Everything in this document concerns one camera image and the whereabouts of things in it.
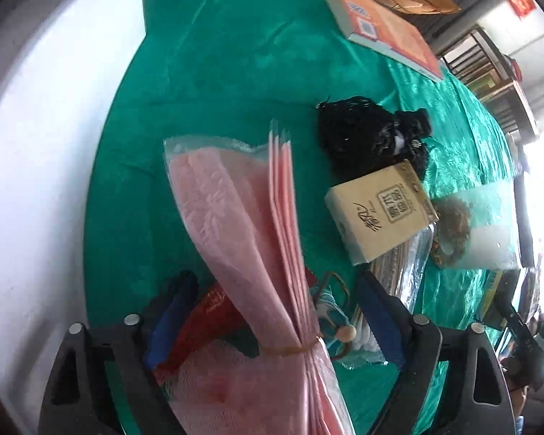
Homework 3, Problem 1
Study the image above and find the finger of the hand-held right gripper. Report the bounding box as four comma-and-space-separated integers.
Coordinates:
494, 272, 538, 349

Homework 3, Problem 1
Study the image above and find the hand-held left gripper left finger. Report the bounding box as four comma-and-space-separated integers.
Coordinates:
38, 269, 200, 435

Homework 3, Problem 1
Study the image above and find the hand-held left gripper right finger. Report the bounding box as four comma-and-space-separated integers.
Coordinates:
356, 269, 518, 435

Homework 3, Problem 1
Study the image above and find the red packet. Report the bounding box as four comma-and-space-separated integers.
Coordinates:
152, 281, 246, 372

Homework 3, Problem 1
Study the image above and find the striped cloth with wooden bead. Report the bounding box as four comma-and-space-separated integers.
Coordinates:
308, 272, 391, 368

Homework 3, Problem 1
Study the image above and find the silver foil packet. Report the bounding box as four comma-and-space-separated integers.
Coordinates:
367, 227, 436, 318

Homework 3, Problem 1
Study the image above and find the pink mesh bath sponge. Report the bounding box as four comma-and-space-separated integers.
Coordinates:
156, 340, 318, 435

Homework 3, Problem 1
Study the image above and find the beige small box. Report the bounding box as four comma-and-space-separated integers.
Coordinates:
325, 161, 440, 267

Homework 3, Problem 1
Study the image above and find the pink napkin pack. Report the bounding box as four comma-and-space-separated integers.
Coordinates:
163, 120, 359, 435

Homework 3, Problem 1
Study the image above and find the white cardboard box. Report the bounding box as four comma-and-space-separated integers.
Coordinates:
0, 0, 148, 399

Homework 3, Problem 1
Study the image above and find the clear jar with black lid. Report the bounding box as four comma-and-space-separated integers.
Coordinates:
428, 179, 524, 270

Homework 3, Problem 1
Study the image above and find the black yarn ball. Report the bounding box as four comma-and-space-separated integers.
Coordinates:
316, 96, 400, 175

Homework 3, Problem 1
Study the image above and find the green tablecloth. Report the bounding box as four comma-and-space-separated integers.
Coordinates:
84, 0, 527, 435

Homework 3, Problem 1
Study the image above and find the wooden crib railing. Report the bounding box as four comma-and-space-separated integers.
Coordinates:
440, 27, 540, 146

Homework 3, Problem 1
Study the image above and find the orange book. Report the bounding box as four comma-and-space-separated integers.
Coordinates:
324, 0, 445, 83

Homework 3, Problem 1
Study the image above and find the red wall hanging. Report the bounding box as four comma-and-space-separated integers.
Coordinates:
508, 0, 536, 20

